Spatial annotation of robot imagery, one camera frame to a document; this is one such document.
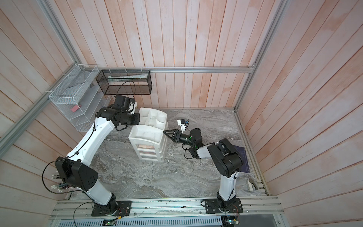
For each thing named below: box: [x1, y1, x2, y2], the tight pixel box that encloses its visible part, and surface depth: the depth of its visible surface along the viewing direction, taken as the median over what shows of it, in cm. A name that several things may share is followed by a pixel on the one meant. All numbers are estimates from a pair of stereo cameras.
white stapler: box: [247, 178, 259, 192], surface depth 81 cm
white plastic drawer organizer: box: [128, 107, 169, 163], surface depth 82 cm
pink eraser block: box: [70, 104, 82, 113], surface depth 84 cm
